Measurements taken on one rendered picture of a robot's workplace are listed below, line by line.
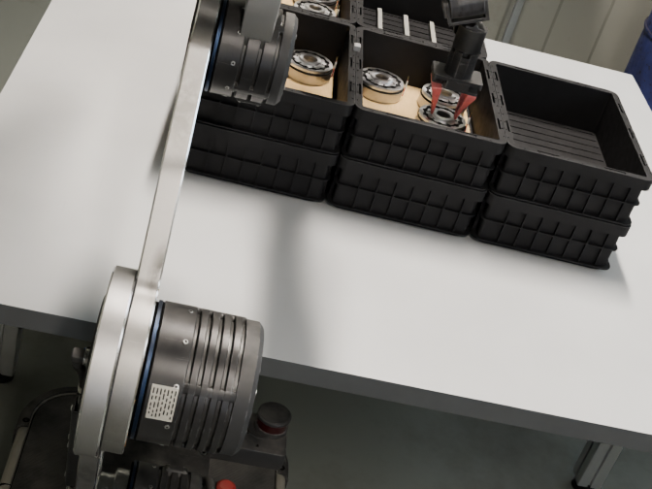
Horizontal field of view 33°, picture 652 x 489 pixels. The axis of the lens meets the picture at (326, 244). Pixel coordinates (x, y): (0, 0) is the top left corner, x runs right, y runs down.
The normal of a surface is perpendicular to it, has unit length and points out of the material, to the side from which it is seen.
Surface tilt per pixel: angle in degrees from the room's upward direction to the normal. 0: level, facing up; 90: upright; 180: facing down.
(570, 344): 0
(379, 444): 0
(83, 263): 0
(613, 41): 90
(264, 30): 90
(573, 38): 90
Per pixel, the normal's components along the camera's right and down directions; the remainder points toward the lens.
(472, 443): 0.25, -0.80
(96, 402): 0.07, 0.29
